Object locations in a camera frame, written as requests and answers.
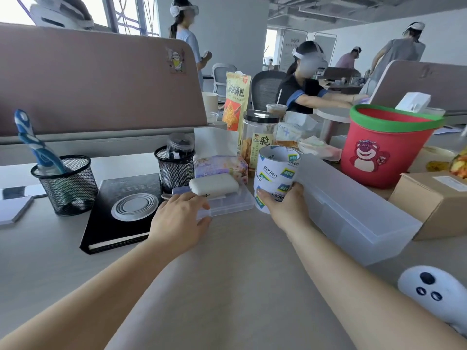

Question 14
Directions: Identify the white handheld controller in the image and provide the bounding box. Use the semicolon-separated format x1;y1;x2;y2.
397;265;467;338

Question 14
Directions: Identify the black mesh pen holder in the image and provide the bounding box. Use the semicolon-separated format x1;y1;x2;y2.
154;145;196;193
31;155;99;217

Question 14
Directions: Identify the clear tape roll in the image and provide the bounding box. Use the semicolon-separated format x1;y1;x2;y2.
254;167;298;201
253;192;272;215

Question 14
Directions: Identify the dark metal window frame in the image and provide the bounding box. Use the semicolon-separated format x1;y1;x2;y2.
0;0;161;37

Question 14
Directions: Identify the brown cardboard box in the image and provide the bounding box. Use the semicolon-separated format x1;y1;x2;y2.
388;171;467;242

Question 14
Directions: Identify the person's right forearm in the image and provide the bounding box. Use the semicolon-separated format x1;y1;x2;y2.
288;224;467;350

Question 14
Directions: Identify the yellow crisp bag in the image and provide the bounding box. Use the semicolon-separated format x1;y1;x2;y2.
449;147;467;180

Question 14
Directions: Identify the white power bank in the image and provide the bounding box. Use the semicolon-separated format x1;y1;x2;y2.
188;173;240;197

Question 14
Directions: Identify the white tissue pack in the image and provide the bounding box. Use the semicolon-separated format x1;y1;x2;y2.
395;92;432;113

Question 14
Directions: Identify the black notebook white circle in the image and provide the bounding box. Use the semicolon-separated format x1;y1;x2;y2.
79;174;165;256

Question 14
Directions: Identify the clear drink cup with straw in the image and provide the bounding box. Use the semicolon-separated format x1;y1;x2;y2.
265;89;289;119

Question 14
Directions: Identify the clear plastic food bag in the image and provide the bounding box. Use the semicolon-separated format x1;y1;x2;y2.
275;111;343;163

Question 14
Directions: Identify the clear snack bag yellow label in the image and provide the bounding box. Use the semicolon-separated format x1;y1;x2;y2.
240;109;281;170

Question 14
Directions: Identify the grey mesh office chair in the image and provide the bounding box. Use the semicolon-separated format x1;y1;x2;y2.
212;63;238;99
251;70;287;112

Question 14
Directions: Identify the person's right hand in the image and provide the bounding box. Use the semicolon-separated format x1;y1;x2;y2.
256;182;313;244

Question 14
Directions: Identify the black laptop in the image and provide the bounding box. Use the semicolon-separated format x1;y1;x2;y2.
323;66;362;80

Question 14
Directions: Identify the person's left forearm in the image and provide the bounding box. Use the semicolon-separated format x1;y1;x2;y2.
0;240;176;350

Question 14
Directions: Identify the small clear round jar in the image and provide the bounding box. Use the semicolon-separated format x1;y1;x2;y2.
166;133;196;159

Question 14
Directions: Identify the purple print tissue box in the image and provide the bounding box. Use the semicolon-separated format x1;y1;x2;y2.
193;127;250;185

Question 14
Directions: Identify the clear plastic storage box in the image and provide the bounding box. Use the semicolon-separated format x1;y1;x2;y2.
293;153;423;266

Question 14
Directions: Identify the red bear print bucket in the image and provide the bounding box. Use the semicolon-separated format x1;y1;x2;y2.
340;104;446;190

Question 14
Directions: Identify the clear compartment box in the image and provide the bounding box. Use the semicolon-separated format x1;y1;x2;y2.
171;184;255;220

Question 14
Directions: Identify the white paper tape roll cup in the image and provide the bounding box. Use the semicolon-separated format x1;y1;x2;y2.
257;144;304;179

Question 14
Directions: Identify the person's left hand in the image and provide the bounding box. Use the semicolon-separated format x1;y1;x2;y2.
147;192;213;260

